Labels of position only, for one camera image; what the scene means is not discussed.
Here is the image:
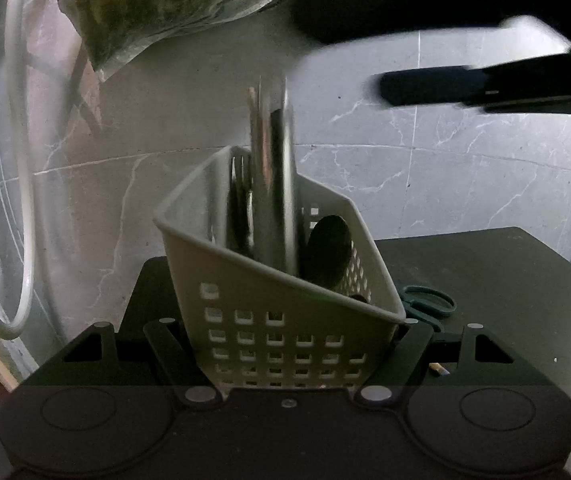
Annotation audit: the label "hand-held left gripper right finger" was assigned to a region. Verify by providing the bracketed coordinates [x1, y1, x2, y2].
[355, 320, 551, 407]

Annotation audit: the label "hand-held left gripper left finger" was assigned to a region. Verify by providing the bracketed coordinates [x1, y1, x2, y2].
[20, 317, 219, 407]

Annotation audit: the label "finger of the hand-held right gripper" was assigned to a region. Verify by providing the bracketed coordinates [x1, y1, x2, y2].
[379, 55, 571, 113]
[290, 0, 506, 46]

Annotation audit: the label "green handled scissors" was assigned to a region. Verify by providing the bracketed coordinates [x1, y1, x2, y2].
[398, 285, 457, 333]

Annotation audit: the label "white perforated utensil basket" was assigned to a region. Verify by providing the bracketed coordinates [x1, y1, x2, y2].
[153, 145, 407, 391]

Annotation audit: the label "black spoon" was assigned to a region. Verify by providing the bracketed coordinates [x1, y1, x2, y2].
[299, 215, 353, 291]

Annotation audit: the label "black utensil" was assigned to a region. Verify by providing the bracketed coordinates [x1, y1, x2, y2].
[228, 155, 254, 256]

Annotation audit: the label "thin metal utensil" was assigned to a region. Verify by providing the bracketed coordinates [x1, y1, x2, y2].
[248, 75, 299, 276]

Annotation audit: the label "clear bag of dried herbs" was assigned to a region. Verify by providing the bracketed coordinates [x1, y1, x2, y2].
[58, 0, 326, 73]

